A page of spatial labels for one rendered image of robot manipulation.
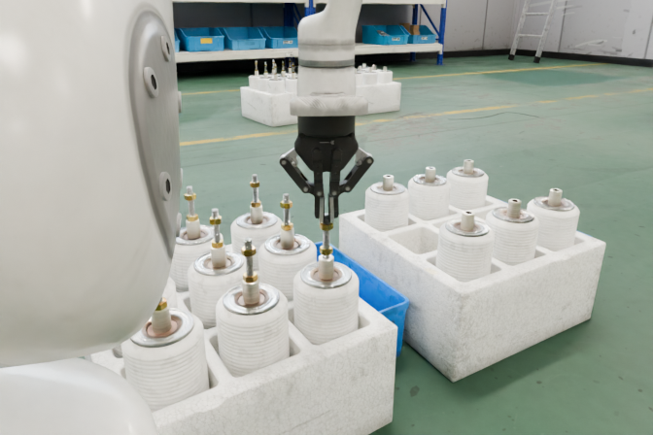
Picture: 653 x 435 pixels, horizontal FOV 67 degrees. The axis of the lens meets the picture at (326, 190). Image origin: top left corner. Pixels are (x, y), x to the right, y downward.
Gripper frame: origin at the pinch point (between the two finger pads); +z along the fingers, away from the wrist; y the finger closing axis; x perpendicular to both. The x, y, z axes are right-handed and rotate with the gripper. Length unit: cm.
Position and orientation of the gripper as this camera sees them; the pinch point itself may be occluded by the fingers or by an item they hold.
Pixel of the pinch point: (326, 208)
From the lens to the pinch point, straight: 68.1
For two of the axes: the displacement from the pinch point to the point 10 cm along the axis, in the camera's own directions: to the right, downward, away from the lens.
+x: 0.5, 3.4, -9.4
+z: 0.0, 9.4, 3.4
